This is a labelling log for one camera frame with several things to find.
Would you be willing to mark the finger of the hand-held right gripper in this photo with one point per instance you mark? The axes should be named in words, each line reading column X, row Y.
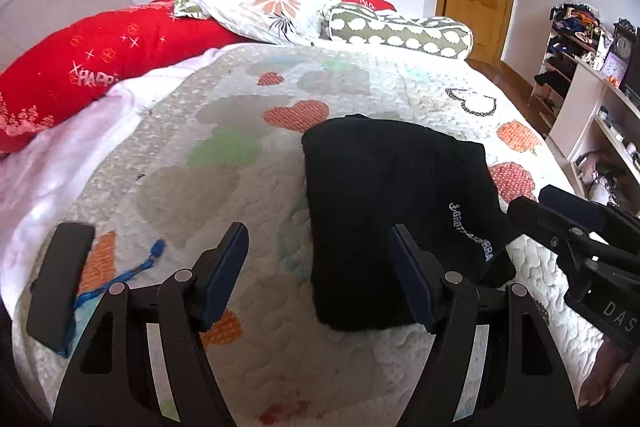
column 535, row 217
column 570, row 206

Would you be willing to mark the green patterned bolster pillow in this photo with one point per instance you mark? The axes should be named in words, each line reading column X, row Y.
column 400, row 32

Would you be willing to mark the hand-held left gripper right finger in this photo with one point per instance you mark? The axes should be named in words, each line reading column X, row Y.
column 415, row 282

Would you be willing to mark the pale lilac bed sheet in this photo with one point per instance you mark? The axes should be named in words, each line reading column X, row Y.
column 55, row 167

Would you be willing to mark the white floral pillow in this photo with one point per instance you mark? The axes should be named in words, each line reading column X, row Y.
column 265, row 2

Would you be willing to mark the heart print quilt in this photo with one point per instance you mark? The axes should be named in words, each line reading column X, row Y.
column 225, row 157

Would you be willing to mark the small red pillow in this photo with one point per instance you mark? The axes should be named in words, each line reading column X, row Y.
column 367, row 2

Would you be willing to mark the rack with clothes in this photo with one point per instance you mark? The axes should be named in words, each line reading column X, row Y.
column 565, row 52

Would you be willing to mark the black pants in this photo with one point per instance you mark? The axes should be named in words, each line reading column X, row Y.
column 400, row 207

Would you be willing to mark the pale plush toy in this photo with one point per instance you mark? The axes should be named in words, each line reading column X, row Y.
column 597, row 177

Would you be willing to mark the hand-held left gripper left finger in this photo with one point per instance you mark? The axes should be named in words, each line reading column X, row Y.
column 225, row 274

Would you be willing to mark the white shelf unit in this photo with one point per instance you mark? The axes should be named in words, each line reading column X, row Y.
column 582, row 107

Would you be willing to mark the large red pillow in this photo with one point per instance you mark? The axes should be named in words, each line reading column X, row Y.
column 100, row 52

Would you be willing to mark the person's right hand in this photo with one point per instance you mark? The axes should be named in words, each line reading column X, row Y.
column 600, row 384

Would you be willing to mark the ornate table clock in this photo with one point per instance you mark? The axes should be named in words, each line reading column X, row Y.
column 622, row 47

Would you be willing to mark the black phone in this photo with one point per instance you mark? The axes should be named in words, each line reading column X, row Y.
column 60, row 282

